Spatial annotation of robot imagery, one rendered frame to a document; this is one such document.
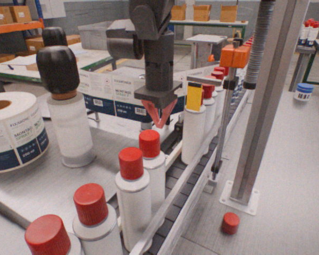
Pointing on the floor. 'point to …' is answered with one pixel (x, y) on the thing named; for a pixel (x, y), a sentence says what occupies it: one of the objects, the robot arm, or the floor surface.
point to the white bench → (1, 72)
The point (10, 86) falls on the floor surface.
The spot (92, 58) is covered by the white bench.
